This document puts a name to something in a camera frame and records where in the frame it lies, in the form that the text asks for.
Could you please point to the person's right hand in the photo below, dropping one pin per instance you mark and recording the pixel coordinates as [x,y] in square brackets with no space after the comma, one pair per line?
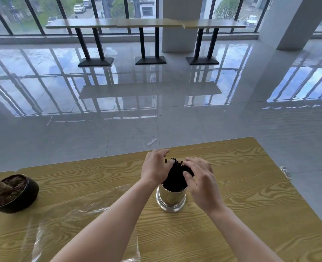
[204,188]

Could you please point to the person's left hand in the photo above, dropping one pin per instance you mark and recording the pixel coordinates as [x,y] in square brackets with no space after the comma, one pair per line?
[152,167]

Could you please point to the person's right thumb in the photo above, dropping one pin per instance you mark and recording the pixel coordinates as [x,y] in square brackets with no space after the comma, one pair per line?
[188,178]

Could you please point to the person's left thumb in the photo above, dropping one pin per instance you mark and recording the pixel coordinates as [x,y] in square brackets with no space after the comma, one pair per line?
[170,164]

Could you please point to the bundle of black sticks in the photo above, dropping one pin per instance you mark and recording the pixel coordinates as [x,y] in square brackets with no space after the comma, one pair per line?
[176,178]

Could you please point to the person's right forearm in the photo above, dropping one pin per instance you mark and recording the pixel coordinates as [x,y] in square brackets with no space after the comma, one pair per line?
[242,237]

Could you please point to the person's left forearm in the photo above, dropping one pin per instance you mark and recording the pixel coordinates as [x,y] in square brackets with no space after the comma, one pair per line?
[109,229]

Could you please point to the shiny metal cup holder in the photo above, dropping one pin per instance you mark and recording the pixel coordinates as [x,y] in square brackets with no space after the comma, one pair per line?
[170,200]

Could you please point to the small clear plastic wrapper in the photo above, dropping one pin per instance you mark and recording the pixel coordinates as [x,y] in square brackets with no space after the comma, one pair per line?
[151,141]

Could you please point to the crumpled clear plastic scrap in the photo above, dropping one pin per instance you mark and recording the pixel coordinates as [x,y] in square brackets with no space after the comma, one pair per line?
[285,172]

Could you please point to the clear plastic bag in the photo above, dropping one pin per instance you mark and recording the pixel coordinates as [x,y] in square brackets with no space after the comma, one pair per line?
[63,223]

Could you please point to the wooden table with black legs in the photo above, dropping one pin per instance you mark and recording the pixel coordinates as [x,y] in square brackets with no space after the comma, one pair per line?
[212,23]
[82,23]
[148,23]

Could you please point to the black round plant pot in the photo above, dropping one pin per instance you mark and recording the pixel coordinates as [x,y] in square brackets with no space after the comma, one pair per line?
[19,200]

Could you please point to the white car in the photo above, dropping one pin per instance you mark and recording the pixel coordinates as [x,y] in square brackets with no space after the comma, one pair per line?
[251,20]
[79,8]

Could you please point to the grey car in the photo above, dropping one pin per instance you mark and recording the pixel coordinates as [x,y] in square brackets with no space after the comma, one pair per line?
[86,3]

